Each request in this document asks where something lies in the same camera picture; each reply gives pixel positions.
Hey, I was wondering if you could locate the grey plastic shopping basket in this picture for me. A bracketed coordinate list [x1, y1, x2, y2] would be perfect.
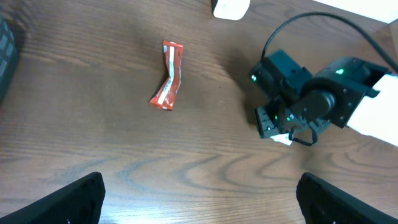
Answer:
[0, 17, 19, 102]

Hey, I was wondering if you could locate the red-orange snack bar wrapper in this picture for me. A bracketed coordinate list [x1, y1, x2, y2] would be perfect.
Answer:
[149, 40, 184, 111]

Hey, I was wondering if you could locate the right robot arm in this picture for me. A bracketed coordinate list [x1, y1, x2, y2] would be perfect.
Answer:
[250, 50, 397, 146]

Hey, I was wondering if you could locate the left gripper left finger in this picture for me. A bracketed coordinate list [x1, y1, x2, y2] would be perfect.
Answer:
[1, 172, 106, 224]

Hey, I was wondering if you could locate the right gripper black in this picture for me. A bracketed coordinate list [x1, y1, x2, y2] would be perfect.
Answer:
[250, 50, 331, 139]

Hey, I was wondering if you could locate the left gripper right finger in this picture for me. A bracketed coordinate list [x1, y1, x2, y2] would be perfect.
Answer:
[296, 172, 397, 224]

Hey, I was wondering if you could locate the teal snack packet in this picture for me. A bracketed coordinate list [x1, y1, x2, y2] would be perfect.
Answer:
[271, 133, 293, 146]

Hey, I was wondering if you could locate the white barcode scanner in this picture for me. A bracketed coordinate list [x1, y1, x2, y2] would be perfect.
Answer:
[211, 0, 251, 21]

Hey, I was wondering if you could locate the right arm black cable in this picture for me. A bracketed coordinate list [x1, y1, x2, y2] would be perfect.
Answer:
[260, 11, 398, 74]

